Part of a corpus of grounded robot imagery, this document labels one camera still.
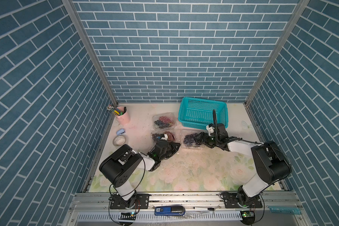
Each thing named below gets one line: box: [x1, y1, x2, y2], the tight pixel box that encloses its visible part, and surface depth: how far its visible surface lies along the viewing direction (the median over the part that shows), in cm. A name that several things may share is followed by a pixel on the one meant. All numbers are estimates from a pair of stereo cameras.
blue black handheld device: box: [154, 205, 186, 216], surface depth 71 cm
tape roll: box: [112, 135, 128, 147], surface depth 98 cm
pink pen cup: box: [113, 106, 131, 126], surface depth 103 cm
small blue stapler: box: [116, 128, 126, 136], surface depth 101 cm
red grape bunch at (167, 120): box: [159, 115, 175, 126], surface depth 107 cm
